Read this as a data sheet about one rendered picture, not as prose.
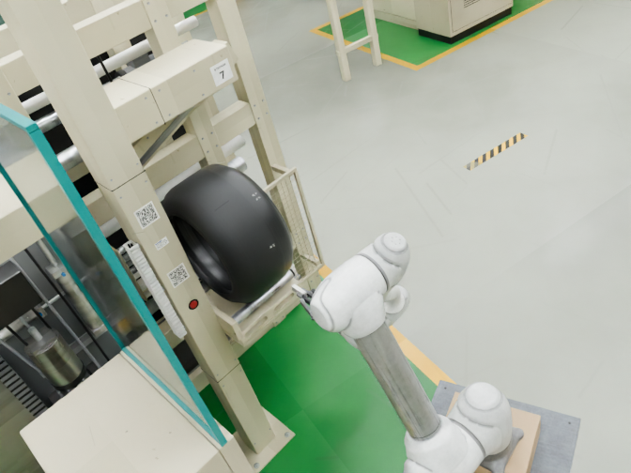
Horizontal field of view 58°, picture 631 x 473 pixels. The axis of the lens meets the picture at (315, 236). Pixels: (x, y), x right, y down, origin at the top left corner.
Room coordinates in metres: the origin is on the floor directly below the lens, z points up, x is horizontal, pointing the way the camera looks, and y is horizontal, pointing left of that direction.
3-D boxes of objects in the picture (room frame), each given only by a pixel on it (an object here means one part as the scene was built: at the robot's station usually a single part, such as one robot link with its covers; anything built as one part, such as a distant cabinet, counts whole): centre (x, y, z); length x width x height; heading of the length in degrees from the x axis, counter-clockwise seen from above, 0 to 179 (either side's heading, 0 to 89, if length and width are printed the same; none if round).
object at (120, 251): (2.08, 0.77, 1.05); 0.20 x 0.15 x 0.30; 125
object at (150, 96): (2.21, 0.44, 1.71); 0.61 x 0.25 x 0.15; 125
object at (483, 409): (0.97, -0.34, 0.92); 0.18 x 0.16 x 0.22; 121
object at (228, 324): (1.80, 0.52, 0.90); 0.40 x 0.03 x 0.10; 35
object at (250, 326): (1.78, 0.29, 0.83); 0.36 x 0.09 x 0.06; 125
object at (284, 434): (1.74, 0.57, 0.01); 0.27 x 0.27 x 0.02; 35
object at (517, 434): (0.98, -0.36, 0.78); 0.22 x 0.18 x 0.06; 132
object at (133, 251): (1.66, 0.62, 1.19); 0.05 x 0.04 x 0.48; 35
